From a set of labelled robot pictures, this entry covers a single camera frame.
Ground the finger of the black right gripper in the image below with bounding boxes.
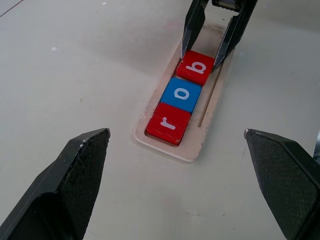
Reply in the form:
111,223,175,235
180,0,211,58
212,0,257,73

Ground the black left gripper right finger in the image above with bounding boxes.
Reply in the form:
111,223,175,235
243,128,320,240

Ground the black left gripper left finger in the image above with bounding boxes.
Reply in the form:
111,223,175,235
0,127,111,240

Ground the red block letter b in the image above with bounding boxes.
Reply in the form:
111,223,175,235
176,49,216,86

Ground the light wooden letter tray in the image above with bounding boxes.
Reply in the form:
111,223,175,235
134,23,237,163

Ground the blue block letter o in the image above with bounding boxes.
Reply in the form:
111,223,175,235
160,76,203,114

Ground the red block letter r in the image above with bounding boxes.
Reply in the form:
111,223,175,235
146,101,192,147

